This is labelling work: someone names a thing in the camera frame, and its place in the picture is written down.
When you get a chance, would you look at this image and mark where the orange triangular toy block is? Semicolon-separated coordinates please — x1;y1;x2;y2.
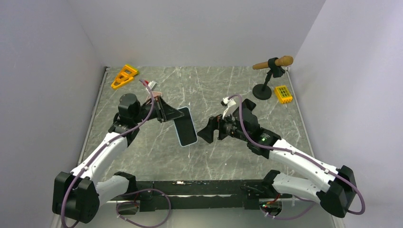
111;64;139;90

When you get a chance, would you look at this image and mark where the black microphone stand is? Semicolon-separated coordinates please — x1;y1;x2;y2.
252;66;285;100

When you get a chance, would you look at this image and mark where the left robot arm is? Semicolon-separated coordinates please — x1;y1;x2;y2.
52;93;184;223

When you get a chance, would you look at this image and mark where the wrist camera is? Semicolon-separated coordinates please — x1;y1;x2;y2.
143;80;158;92
221;97;237;118

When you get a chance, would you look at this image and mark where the phone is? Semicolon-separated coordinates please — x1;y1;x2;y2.
174;107;198;147

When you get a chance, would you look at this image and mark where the gold microphone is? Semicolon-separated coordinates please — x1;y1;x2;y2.
252;56;294;70

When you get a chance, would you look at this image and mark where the yellow grid toy block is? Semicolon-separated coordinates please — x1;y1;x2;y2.
274;85;293;104

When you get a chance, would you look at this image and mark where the aluminium table frame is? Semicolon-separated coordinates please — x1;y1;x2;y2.
50;66;345;228

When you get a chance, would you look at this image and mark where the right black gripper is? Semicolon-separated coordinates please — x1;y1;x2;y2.
197;108;250;143

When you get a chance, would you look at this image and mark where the purple cable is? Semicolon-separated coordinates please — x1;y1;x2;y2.
227;94;366;221
59;78;156;228

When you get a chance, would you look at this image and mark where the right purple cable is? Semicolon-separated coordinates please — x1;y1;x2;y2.
227;94;366;221

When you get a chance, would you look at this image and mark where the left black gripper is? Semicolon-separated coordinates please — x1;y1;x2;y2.
132;95;184;124

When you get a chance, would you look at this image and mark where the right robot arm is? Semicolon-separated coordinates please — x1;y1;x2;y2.
197;97;358;218

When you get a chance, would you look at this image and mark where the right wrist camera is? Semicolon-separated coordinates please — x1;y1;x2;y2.
221;97;237;118

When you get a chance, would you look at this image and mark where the pink phone case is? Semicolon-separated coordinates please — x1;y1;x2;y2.
145;91;163;102

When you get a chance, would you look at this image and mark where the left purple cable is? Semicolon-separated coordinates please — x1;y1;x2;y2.
59;78;156;228

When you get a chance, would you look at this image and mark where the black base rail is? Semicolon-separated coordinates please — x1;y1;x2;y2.
134;179;293;212

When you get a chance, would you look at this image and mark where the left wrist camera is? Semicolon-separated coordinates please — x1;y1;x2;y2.
143;80;158;92

